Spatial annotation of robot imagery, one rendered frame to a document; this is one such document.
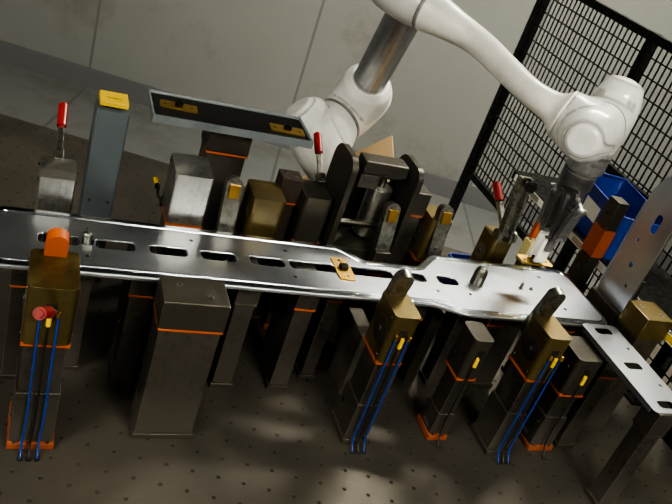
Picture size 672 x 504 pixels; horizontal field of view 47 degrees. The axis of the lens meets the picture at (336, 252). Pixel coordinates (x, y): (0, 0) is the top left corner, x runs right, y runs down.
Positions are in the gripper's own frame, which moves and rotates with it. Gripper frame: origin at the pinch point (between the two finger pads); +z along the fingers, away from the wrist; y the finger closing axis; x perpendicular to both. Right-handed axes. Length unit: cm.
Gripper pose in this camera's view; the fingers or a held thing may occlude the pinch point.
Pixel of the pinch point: (542, 246)
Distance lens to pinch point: 183.7
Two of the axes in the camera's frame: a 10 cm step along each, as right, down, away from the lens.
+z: -3.0, 8.3, 4.8
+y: 2.7, 5.5, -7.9
